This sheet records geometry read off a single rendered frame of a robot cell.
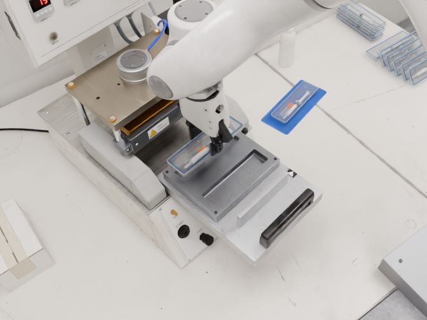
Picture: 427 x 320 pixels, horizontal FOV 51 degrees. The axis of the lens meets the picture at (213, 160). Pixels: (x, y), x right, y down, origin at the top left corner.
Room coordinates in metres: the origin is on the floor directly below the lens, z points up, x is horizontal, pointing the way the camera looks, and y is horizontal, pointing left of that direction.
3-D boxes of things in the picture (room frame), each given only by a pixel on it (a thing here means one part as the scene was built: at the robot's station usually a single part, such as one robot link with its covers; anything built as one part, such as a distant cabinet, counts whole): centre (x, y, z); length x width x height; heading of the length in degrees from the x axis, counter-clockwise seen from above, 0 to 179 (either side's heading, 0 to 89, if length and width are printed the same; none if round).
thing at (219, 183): (0.59, -0.02, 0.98); 0.20 x 0.17 x 0.03; 132
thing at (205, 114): (0.62, 0.01, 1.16); 0.10 x 0.08 x 0.11; 42
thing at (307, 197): (0.45, -0.14, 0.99); 0.15 x 0.02 x 0.04; 132
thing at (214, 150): (0.59, -0.02, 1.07); 0.03 x 0.03 x 0.07; 42
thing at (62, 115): (0.81, 0.18, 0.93); 0.46 x 0.35 x 0.01; 42
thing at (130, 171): (0.64, 0.21, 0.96); 0.25 x 0.05 x 0.07; 42
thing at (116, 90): (0.82, 0.16, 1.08); 0.31 x 0.24 x 0.13; 132
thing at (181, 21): (0.62, 0.01, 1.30); 0.09 x 0.08 x 0.13; 147
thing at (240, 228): (0.55, -0.05, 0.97); 0.30 x 0.22 x 0.08; 42
